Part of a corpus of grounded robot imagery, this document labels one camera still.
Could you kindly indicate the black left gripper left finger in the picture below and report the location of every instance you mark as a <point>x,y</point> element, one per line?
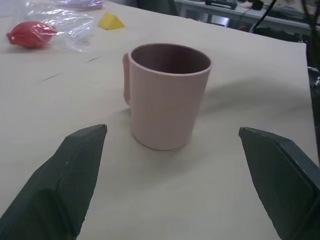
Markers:
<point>57,185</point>

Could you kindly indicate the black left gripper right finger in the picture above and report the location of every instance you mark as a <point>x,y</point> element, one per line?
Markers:
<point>282,182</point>

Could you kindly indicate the pink ribbed plastic mug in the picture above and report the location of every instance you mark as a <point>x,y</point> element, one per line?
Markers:
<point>165,100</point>

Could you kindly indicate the red rounded plastic toy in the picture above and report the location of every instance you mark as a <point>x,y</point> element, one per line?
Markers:
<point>30,34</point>

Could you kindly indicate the clear plastic bag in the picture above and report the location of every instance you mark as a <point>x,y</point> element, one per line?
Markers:
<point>60,25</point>

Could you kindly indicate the yellow wedge block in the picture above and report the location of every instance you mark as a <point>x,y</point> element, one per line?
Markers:
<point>111,21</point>

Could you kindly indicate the grey metal shelf frame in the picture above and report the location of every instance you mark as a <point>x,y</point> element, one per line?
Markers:
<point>240,12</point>

